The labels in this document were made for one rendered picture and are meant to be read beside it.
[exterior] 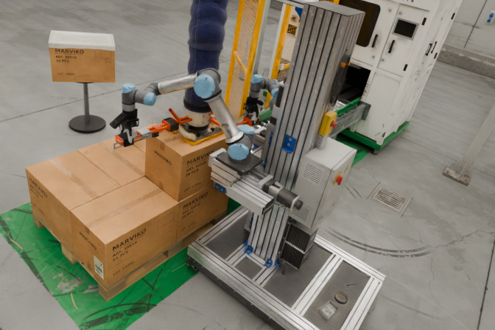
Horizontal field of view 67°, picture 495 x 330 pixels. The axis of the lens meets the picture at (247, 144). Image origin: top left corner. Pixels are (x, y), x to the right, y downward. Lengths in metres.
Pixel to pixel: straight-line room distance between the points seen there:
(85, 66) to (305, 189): 2.74
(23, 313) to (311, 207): 1.93
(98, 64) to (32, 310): 2.38
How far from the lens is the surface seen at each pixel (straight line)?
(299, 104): 2.19
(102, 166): 3.11
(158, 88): 2.31
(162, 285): 2.97
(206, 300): 2.92
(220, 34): 2.46
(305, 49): 2.11
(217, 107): 2.08
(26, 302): 3.02
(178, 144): 2.65
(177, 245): 3.10
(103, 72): 4.26
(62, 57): 4.21
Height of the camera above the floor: 2.36
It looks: 31 degrees down
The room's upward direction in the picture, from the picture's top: 11 degrees clockwise
